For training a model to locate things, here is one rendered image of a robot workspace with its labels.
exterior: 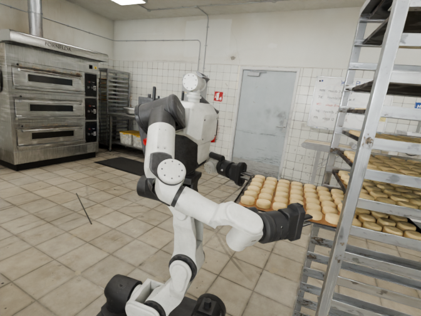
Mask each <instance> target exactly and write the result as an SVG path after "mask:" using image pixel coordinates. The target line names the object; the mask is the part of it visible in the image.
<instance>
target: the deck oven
mask: <svg viewBox="0 0 421 316"><path fill-rule="evenodd" d="M100 62H108V55H107V54H104V53H99V52H96V51H92V50H88V49H84V48H80V47H77V46H73V45H68V44H65V43H61V42H58V41H53V40H50V39H46V38H42V37H39V36H34V35H31V34H27V33H22V32H19V31H15V30H12V29H0V65H1V68H0V72H1V76H0V77H1V91H0V165H2V166H5V167H8V168H10V169H12V170H15V171H22V170H26V169H33V168H37V167H43V166H50V165H54V164H60V163H65V162H71V161H78V160H82V159H89V158H92V157H96V152H98V134H99V120H98V85H99V74H98V63H100Z"/></svg>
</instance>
